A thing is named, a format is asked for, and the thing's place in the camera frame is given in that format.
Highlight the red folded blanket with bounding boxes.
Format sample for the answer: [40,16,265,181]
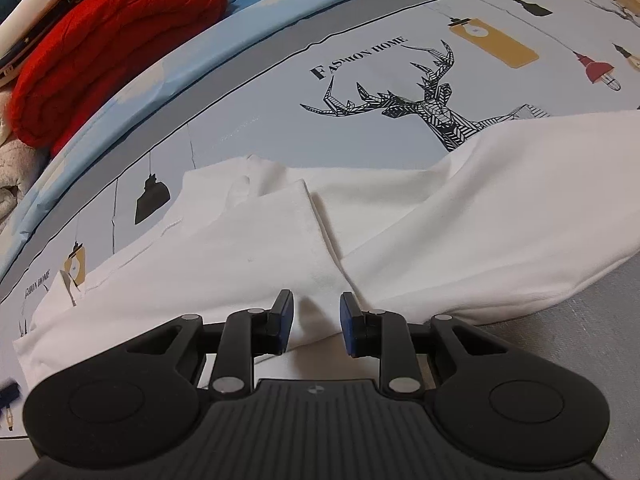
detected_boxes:
[8,0,228,155]

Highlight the white long-sleeve shirt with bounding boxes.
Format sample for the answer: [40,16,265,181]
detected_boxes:
[14,110,639,386]

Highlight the printed deer bed sheet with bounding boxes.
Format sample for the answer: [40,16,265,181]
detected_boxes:
[0,0,640,340]

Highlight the white folded bedding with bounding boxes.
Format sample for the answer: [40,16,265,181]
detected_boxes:
[1,0,82,87]

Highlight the cream folded blanket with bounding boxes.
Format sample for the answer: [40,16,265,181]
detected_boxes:
[0,89,48,229]

